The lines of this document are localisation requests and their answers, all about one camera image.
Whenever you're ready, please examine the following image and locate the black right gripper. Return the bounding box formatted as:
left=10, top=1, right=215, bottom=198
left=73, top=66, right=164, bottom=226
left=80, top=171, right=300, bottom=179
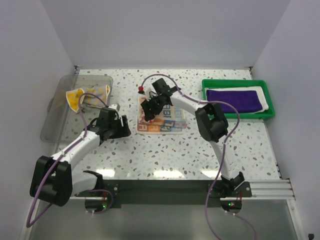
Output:
left=141, top=95, right=165, bottom=122

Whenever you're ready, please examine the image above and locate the colourful patterned towel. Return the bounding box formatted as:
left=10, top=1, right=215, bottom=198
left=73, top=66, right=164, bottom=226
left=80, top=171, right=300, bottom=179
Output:
left=136, top=105, right=187, bottom=135

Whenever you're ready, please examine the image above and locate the purple towel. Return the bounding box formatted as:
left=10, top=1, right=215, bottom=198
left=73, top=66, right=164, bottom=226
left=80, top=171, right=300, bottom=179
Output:
left=206, top=89, right=264, bottom=114

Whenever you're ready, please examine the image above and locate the white towel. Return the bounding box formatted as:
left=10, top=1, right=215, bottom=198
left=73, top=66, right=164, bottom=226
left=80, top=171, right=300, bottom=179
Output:
left=216, top=86, right=269, bottom=112

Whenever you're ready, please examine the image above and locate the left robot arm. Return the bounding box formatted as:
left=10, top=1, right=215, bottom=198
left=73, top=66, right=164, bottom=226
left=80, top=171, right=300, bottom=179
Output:
left=29, top=104, right=131, bottom=207

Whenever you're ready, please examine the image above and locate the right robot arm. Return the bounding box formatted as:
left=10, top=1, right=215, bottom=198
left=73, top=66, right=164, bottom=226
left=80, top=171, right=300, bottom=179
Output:
left=138, top=78, right=245, bottom=197

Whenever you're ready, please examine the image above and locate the yellow grey patterned towel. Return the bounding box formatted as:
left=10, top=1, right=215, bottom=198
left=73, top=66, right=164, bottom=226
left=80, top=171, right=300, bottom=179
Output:
left=65, top=84, right=111, bottom=113

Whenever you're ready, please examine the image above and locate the clear grey plastic bin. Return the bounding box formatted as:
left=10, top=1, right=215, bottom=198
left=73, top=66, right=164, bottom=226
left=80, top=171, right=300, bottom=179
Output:
left=40, top=74, right=113, bottom=144

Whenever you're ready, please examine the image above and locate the green plastic tray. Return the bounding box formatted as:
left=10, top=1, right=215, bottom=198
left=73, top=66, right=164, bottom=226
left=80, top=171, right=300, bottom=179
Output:
left=202, top=79, right=276, bottom=120

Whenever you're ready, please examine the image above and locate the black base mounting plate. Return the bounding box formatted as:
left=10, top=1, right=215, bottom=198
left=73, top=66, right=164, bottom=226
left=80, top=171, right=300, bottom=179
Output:
left=74, top=178, right=253, bottom=209

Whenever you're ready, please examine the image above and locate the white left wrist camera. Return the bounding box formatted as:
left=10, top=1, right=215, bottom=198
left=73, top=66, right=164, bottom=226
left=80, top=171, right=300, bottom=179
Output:
left=108, top=103, right=120, bottom=112

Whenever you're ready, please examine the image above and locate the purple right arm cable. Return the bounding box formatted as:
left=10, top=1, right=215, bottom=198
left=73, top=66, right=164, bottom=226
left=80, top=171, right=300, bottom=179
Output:
left=141, top=74, right=258, bottom=240

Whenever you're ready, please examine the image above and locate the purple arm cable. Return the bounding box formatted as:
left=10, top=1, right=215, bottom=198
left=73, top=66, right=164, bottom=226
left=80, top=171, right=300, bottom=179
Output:
left=141, top=74, right=258, bottom=240
left=26, top=93, right=115, bottom=229

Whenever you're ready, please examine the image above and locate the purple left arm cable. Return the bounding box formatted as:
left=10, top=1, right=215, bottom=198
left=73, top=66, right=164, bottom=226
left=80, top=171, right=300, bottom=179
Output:
left=26, top=93, right=115, bottom=229

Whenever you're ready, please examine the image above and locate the aluminium frame rail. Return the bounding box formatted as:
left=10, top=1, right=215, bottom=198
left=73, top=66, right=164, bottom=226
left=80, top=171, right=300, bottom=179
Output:
left=31, top=178, right=297, bottom=201

